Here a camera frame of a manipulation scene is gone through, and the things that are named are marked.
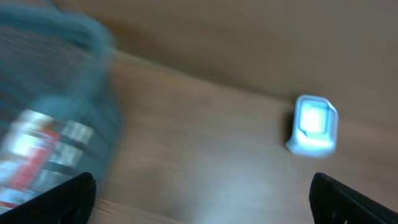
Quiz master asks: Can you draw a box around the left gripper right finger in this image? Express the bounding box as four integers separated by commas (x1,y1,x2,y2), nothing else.
309,172,397,224

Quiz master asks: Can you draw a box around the red snack bar wrapper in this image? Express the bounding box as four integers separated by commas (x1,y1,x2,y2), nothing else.
0,129,62,209

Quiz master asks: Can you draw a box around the grey plastic mesh basket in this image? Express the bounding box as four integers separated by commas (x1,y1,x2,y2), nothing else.
1,3,122,198

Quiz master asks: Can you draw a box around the white barcode scanner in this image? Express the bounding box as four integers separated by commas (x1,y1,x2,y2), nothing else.
285,95,339,158

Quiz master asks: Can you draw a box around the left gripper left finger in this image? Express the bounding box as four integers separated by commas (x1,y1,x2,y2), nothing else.
1,172,96,224

